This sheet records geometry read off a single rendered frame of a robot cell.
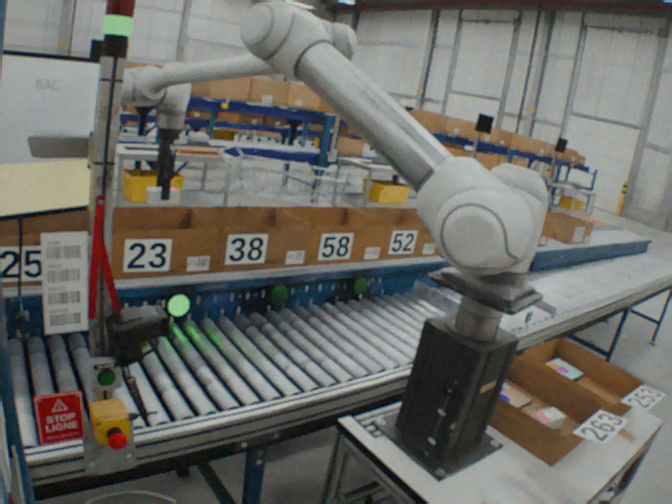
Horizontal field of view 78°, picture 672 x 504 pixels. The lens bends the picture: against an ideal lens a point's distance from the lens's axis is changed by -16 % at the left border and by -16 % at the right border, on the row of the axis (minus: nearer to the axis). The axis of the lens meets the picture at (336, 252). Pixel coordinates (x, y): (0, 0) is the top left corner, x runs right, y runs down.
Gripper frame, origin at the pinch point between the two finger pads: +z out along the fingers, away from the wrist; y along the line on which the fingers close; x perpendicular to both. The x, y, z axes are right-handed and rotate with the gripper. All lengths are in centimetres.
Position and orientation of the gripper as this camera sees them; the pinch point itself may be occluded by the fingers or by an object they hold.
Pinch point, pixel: (163, 188)
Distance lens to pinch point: 165.5
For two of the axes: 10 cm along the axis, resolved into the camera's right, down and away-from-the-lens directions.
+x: -7.9, 0.4, -6.1
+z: -1.7, 9.4, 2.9
